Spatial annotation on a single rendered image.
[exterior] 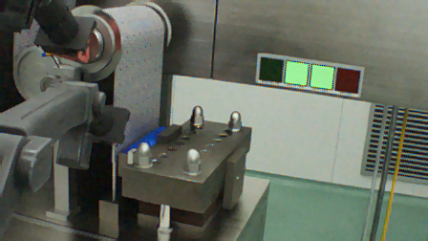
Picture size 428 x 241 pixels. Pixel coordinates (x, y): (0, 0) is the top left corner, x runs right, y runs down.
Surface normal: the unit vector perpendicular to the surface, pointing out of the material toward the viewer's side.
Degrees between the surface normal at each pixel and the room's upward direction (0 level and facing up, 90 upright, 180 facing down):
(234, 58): 90
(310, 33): 90
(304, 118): 90
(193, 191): 90
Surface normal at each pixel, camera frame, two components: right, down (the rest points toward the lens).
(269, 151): -0.28, 0.23
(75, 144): 0.07, -0.15
